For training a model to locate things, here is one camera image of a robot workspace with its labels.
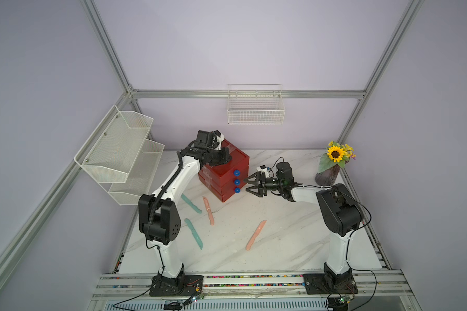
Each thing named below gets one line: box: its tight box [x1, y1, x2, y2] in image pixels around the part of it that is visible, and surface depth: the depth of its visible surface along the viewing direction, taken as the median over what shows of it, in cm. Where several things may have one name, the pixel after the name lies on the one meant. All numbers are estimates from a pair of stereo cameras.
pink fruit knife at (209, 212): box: [203, 196, 215, 226], surface depth 95 cm
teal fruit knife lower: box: [184, 218, 204, 251], surface depth 90 cm
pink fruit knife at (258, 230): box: [245, 219, 267, 251], surface depth 88 cm
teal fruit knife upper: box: [180, 193, 203, 214], surface depth 100 cm
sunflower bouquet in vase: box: [315, 139, 357, 186], surface depth 86 cm
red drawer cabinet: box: [197, 138, 250, 203], surface depth 90 cm
